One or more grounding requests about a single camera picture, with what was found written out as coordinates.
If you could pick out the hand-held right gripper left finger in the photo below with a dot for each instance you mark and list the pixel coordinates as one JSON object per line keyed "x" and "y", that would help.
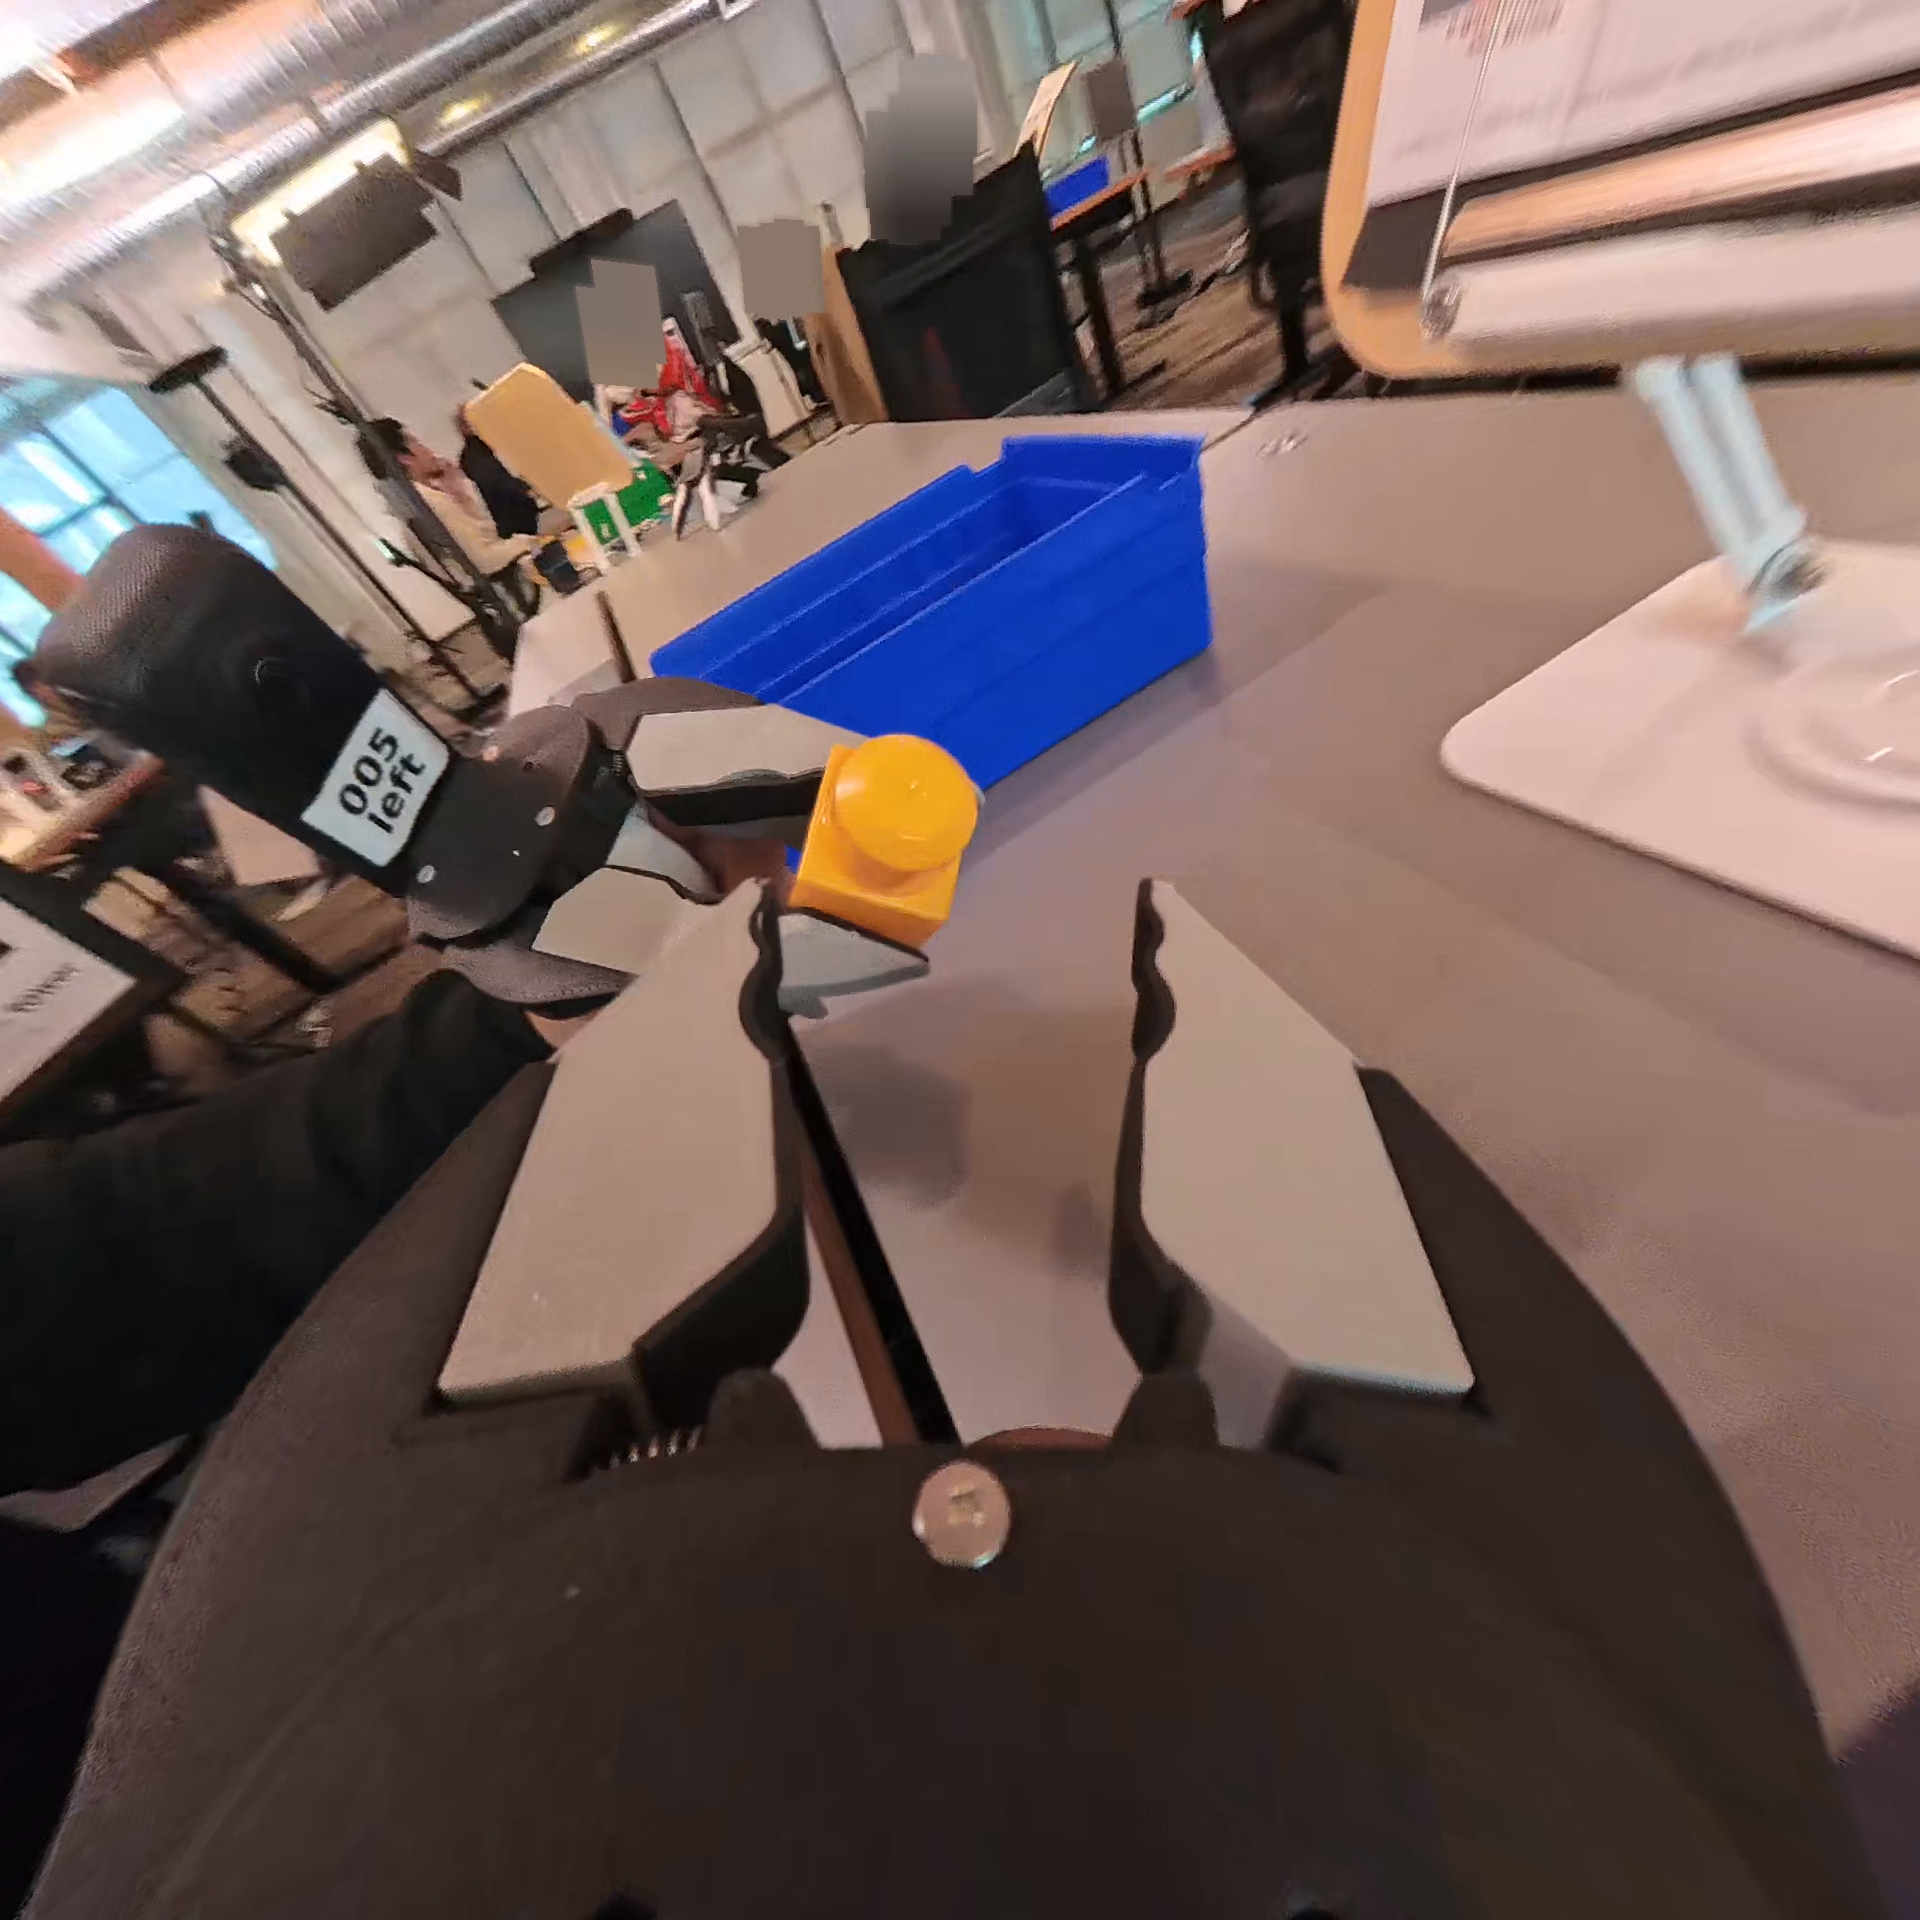
{"x": 628, "y": 1200}

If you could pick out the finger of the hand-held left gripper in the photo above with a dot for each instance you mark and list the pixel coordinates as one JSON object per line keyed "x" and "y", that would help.
{"x": 599, "y": 922}
{"x": 734, "y": 744}

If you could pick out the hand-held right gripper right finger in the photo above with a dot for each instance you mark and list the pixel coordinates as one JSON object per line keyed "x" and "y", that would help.
{"x": 1289, "y": 1200}

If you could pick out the yellow mega block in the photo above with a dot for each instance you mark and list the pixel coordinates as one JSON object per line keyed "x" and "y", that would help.
{"x": 884, "y": 839}

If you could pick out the blue plastic storage bin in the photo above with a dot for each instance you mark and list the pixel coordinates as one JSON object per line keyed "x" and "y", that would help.
{"x": 1089, "y": 188}
{"x": 974, "y": 646}

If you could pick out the person's left forearm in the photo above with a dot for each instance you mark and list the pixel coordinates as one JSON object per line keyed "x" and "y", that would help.
{"x": 225, "y": 1200}

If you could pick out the pale wooden curved board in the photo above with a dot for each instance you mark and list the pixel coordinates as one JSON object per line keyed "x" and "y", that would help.
{"x": 540, "y": 428}

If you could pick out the black mesh office chair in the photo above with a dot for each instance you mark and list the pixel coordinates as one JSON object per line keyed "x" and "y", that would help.
{"x": 961, "y": 330}

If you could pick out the framed marker sign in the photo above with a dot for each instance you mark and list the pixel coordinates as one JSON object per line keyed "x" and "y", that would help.
{"x": 60, "y": 1005}

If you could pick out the large black display screen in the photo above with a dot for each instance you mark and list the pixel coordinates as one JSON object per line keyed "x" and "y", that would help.
{"x": 681, "y": 248}

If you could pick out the white stand with instruction sheet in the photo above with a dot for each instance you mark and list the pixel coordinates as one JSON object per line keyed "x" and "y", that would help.
{"x": 1622, "y": 780}

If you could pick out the large window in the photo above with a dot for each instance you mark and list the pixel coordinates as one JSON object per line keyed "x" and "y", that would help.
{"x": 76, "y": 480}

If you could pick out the black tripod stand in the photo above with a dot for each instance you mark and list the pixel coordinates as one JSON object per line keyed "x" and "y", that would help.
{"x": 188, "y": 368}

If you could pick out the black hanging monitor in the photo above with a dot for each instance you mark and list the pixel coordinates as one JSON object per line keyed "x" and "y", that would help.
{"x": 353, "y": 233}

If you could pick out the black backing board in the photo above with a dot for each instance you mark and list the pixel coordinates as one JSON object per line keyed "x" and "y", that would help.
{"x": 1380, "y": 248}

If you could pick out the printed instruction sheet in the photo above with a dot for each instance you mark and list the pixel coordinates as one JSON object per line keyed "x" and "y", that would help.
{"x": 1576, "y": 60}

